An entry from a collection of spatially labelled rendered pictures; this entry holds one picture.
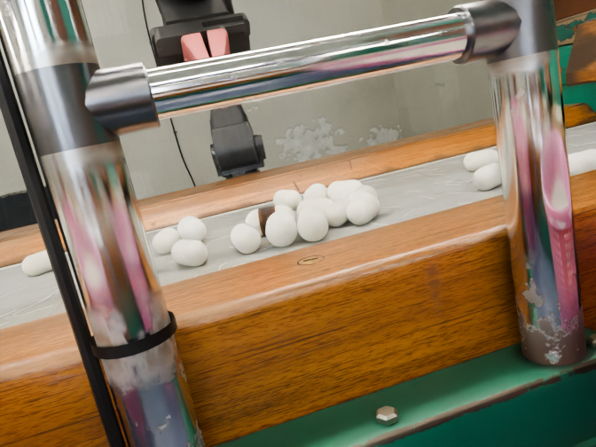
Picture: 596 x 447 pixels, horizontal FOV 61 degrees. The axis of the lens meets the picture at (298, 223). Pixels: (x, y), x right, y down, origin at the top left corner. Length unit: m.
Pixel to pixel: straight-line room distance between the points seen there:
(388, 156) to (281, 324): 0.43
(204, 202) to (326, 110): 2.14
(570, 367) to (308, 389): 0.10
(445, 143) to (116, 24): 2.05
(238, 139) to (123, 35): 1.71
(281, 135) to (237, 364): 2.40
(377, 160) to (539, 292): 0.41
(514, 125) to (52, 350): 0.18
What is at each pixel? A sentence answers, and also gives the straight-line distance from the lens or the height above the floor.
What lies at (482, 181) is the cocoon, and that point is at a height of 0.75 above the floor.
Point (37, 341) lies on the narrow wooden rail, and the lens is 0.22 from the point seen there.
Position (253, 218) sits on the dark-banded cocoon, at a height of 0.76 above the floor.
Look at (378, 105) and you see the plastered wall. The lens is 2.78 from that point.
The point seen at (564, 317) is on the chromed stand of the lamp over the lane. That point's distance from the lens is 0.21.
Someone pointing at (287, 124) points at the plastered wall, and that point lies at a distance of 2.58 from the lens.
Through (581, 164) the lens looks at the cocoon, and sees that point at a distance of 0.42.
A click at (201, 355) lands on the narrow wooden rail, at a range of 0.19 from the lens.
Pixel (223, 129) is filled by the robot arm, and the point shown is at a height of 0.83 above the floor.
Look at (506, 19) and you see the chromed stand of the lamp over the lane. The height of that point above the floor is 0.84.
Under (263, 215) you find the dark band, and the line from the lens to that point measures 0.38.
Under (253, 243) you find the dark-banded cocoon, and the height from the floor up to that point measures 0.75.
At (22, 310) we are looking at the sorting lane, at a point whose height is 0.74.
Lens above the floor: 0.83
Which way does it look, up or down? 12 degrees down
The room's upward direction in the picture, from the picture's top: 12 degrees counter-clockwise
